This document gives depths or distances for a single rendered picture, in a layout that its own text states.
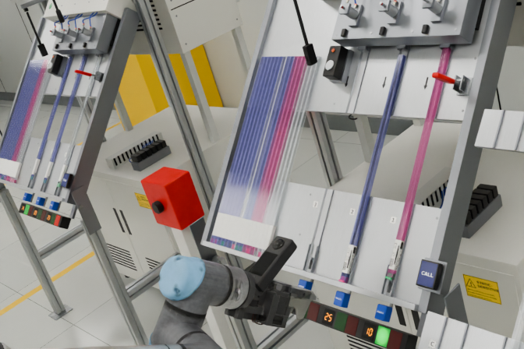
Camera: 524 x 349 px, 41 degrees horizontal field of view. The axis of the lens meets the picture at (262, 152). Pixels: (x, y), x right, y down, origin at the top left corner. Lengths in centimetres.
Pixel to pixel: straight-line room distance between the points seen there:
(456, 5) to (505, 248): 57
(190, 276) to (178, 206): 100
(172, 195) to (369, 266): 84
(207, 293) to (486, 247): 75
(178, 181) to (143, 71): 250
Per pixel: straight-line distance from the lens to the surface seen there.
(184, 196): 218
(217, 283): 123
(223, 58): 479
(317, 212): 161
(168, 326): 122
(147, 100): 470
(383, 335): 147
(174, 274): 120
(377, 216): 150
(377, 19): 160
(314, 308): 158
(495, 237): 176
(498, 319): 179
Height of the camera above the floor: 155
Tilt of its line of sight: 21 degrees down
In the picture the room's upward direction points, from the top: 18 degrees counter-clockwise
